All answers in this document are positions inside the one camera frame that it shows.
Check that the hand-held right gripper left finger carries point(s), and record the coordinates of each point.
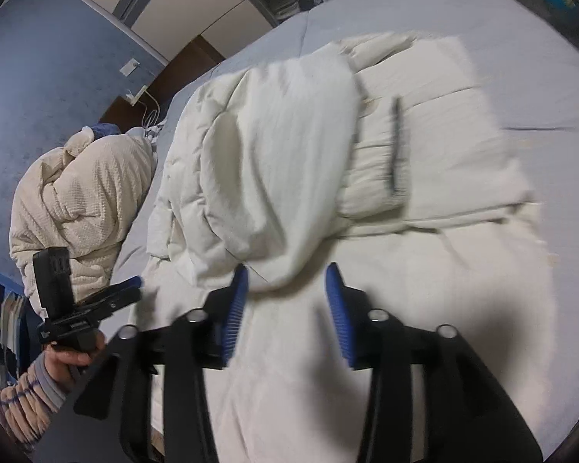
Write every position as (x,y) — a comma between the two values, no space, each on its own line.
(236,308)

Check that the white wall socket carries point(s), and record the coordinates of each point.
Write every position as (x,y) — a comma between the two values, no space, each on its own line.
(130,66)

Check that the brown wooden headboard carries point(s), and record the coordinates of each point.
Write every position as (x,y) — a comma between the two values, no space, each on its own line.
(193,58)

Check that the bed with grey sheet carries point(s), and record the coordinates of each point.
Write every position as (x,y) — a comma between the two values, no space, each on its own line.
(535,58)

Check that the white wardrobe with open shelves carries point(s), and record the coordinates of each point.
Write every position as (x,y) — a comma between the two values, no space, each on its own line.
(173,9)

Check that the person's left forearm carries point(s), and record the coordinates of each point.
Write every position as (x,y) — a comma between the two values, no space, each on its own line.
(19,405)

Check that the cream textured blanket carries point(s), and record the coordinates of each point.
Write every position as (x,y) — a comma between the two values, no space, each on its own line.
(77,193)

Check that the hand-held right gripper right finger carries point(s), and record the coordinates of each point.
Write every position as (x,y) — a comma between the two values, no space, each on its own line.
(337,308)

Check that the person's left hand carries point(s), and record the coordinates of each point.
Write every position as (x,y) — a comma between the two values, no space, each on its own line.
(65,357)

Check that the white power strip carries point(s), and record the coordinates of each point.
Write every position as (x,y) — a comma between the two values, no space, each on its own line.
(137,95)

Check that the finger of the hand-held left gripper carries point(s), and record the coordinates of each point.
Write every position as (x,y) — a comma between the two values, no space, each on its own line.
(125,283)
(123,297)

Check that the white hooded jacket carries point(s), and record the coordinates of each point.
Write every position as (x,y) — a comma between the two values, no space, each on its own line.
(280,154)

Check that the blue pillow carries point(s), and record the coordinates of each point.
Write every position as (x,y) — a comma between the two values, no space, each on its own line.
(103,129)

